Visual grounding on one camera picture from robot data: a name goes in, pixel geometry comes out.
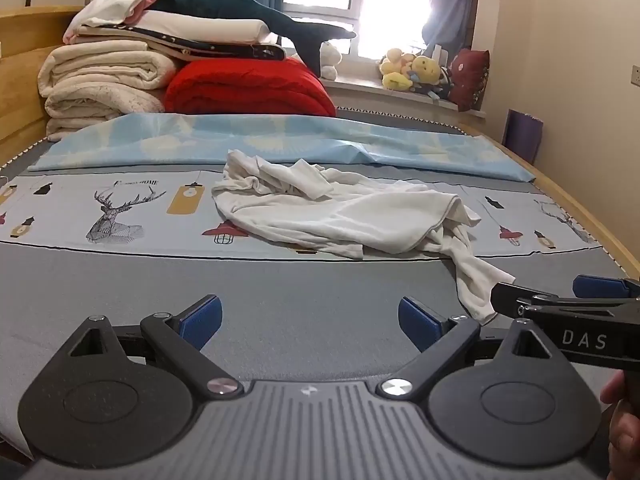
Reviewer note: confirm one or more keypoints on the white pink-trimmed cloth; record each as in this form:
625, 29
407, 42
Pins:
115, 5

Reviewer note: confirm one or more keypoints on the teal shark plush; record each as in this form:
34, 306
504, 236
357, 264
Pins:
210, 2

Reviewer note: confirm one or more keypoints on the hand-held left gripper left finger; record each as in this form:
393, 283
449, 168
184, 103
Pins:
202, 317

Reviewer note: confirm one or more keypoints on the red folded blanket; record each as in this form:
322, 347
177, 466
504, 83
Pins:
240, 90

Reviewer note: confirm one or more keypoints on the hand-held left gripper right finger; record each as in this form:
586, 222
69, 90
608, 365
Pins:
417, 317

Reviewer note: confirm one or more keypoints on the light blue patterned sheet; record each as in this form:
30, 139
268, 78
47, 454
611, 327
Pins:
250, 135

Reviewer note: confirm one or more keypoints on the dark red cushion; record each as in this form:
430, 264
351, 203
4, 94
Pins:
470, 80

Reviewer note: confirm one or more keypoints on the white pillow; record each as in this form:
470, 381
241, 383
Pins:
200, 27

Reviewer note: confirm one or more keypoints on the white plush toy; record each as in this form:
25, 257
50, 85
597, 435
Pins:
330, 60

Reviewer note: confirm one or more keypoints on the person's right hand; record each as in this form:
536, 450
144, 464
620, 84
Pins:
625, 430

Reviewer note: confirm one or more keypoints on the white garment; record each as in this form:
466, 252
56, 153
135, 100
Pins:
350, 215

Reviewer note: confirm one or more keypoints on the purple board by wall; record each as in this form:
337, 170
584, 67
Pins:
522, 135

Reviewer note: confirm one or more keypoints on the pale yellow plush toy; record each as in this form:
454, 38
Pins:
394, 60

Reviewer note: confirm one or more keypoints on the wall socket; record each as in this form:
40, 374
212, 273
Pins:
636, 75

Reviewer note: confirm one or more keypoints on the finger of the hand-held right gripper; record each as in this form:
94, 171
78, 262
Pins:
515, 296
600, 286

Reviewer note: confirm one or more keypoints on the cream folded blanket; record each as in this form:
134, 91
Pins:
100, 75

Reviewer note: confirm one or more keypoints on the deer printed bed sheet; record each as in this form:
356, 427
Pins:
125, 195

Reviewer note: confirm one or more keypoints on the grey mattress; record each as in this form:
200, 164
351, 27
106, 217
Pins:
300, 290

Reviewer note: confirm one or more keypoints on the white window sill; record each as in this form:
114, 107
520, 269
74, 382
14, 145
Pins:
360, 87

